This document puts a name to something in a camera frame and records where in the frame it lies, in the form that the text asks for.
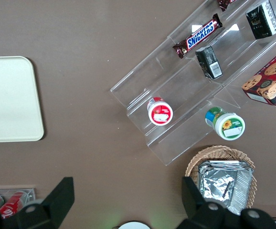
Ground small black barcode carton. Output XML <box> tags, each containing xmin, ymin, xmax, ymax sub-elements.
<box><xmin>195</xmin><ymin>45</ymin><xmax>223</xmax><ymax>80</ymax></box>

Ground silver foil pack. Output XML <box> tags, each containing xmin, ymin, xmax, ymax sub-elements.
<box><xmin>198</xmin><ymin>160</ymin><xmax>255</xmax><ymax>215</ymax></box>

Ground light wicker basket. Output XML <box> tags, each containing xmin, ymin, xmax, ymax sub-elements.
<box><xmin>185</xmin><ymin>145</ymin><xmax>257</xmax><ymax>215</ymax></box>

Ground cream plastic tray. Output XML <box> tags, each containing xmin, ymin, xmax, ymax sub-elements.
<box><xmin>0</xmin><ymin>56</ymin><xmax>45</xmax><ymax>143</ymax></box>

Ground red lid white cup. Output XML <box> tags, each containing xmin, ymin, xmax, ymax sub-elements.
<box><xmin>147</xmin><ymin>97</ymin><xmax>174</xmax><ymax>126</ymax></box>

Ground green lid white cup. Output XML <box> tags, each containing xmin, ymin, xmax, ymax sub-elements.
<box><xmin>205</xmin><ymin>106</ymin><xmax>245</xmax><ymax>141</ymax></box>

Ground clear acrylic bottle rack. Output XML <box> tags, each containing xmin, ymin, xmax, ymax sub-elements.
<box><xmin>0</xmin><ymin>187</ymin><xmax>36</xmax><ymax>215</ymax></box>

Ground clear acrylic step shelf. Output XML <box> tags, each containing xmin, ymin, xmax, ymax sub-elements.
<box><xmin>109</xmin><ymin>0</ymin><xmax>276</xmax><ymax>167</ymax></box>

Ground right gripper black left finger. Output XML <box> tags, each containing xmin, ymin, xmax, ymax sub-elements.
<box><xmin>3</xmin><ymin>177</ymin><xmax>75</xmax><ymax>229</ymax></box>

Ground red tartan cookie box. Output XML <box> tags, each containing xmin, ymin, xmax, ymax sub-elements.
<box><xmin>241</xmin><ymin>45</ymin><xmax>276</xmax><ymax>107</ymax></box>

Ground Snickers chocolate bar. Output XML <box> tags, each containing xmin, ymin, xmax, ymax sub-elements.
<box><xmin>172</xmin><ymin>13</ymin><xmax>223</xmax><ymax>59</ymax></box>
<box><xmin>216</xmin><ymin>0</ymin><xmax>237</xmax><ymax>12</ymax></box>

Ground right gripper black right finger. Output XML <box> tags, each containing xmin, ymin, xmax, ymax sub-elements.
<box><xmin>178</xmin><ymin>176</ymin><xmax>244</xmax><ymax>229</ymax></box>

